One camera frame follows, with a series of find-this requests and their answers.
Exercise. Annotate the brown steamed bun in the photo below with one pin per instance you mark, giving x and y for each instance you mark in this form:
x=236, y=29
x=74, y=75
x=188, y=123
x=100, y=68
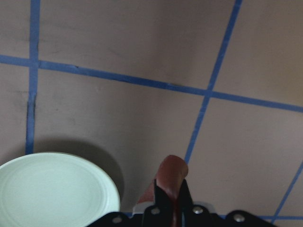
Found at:
x=169, y=177

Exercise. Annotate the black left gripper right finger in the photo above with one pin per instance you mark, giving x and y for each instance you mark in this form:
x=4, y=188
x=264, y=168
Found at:
x=185, y=206

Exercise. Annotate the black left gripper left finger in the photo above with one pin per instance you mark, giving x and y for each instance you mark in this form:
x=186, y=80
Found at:
x=160, y=213

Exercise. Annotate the light green plate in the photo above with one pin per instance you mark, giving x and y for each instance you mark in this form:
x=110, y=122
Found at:
x=54, y=190

